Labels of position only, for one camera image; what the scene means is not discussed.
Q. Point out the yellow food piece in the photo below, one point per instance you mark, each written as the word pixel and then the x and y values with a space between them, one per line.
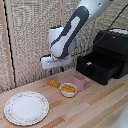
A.
pixel 53 83

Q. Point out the yellow food in bowl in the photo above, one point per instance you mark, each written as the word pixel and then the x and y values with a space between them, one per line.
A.
pixel 68 88

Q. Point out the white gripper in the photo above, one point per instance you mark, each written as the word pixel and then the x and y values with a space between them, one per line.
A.
pixel 55 62

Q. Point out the small white bowl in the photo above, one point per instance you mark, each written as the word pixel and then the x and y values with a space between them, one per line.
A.
pixel 68 94

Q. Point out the pink mug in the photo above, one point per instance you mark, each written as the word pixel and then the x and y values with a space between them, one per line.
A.
pixel 79 82

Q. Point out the black air fryer drawer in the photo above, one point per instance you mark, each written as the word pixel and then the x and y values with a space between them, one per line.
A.
pixel 96 68

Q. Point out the white floral rim plate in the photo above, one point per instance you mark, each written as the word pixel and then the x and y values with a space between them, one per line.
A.
pixel 26 108

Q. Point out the white black Franka robot arm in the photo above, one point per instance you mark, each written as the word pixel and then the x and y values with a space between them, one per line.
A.
pixel 70 30

